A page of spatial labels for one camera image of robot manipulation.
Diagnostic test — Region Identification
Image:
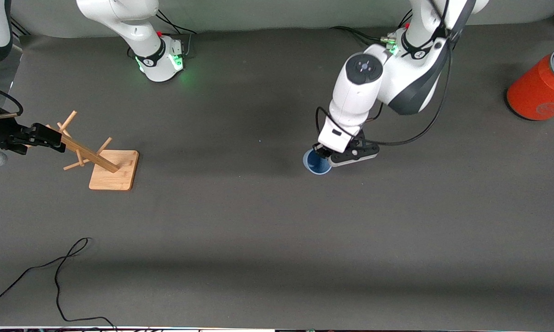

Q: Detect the light blue cup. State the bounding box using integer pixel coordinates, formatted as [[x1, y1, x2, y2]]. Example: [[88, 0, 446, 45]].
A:
[[302, 148, 333, 176]]

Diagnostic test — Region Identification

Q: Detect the wooden mug tree stand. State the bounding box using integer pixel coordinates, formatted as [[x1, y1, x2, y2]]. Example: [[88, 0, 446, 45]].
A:
[[45, 110, 140, 191]]

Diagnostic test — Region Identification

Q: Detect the orange cylindrical can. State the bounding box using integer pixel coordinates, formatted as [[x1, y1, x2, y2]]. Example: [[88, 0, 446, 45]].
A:
[[506, 45, 554, 122]]

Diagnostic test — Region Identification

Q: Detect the long thin black cable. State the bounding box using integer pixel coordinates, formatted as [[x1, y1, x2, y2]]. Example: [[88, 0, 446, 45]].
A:
[[0, 237, 117, 331]]

